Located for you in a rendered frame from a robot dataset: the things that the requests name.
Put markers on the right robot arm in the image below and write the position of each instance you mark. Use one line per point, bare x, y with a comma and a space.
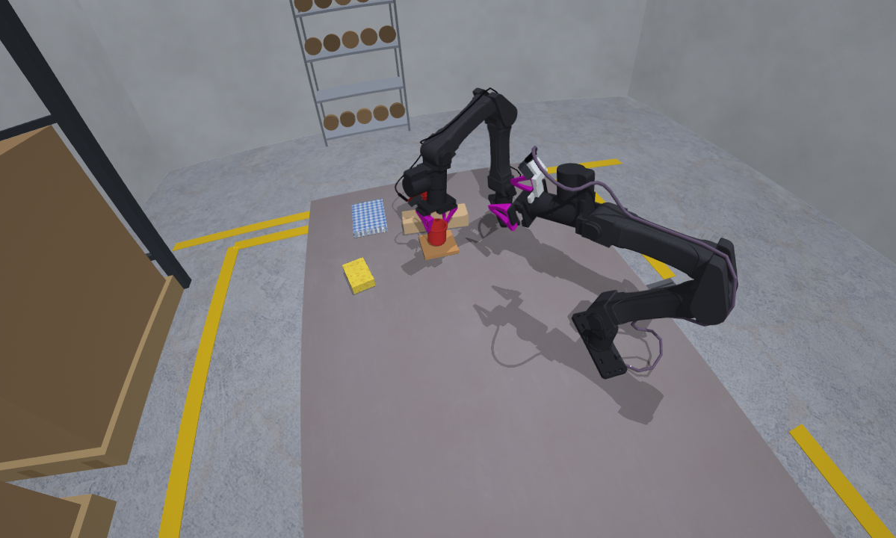
499, 115

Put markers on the red cup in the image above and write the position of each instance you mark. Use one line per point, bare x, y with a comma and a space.
437, 238

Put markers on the yellow sponge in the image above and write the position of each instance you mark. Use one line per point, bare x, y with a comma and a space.
358, 275

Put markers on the tan rectangular block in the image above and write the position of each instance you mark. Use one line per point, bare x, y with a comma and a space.
413, 224

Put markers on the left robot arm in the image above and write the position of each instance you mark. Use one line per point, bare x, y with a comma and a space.
608, 225

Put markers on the blue checked towel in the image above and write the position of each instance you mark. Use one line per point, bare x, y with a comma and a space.
369, 218

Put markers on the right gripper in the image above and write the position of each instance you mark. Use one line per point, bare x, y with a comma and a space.
435, 201

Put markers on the orange square coaster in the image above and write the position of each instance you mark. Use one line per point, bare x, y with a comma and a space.
430, 251

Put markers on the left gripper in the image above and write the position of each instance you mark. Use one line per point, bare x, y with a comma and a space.
530, 203

